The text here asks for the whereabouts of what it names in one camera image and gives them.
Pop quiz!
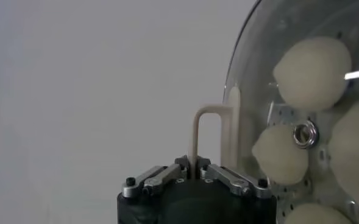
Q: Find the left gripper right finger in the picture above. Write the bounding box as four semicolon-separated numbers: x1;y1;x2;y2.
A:
196;155;273;200

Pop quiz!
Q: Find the white steamed baozi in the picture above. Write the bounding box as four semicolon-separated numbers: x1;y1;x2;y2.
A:
327;99;359;211
251;123;310;186
283;202;355;224
272;36;353;112

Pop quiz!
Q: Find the perforated steel steamer basket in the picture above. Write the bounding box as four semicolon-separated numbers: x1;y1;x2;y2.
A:
243;0;359;224

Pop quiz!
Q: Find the round glass pot lid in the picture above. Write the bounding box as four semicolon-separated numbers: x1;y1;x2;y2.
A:
190;0;359;224

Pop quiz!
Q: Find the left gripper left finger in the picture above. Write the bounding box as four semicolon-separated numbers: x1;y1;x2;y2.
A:
121;154;191;199

